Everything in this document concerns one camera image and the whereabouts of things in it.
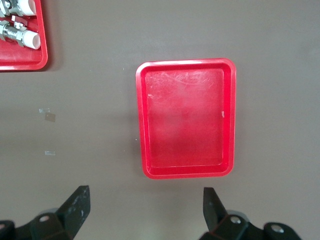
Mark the metal valve with white ends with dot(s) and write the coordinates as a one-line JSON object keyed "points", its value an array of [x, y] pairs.
{"points": [[25, 6], [15, 33]]}

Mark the brown tape square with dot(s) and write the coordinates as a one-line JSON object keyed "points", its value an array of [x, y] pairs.
{"points": [[50, 117]]}

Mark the clear tape piece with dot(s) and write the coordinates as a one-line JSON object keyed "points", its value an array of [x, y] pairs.
{"points": [[44, 110], [50, 153]]}

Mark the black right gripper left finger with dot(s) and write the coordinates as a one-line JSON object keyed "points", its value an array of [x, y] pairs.
{"points": [[75, 210]]}

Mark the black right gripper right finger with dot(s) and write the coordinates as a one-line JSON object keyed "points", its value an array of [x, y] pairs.
{"points": [[213, 212]]}

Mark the red tray holding valves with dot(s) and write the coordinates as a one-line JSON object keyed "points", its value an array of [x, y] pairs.
{"points": [[15, 57]]}

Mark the empty red plastic tray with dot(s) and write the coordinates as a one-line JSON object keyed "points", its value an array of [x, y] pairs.
{"points": [[185, 125]]}

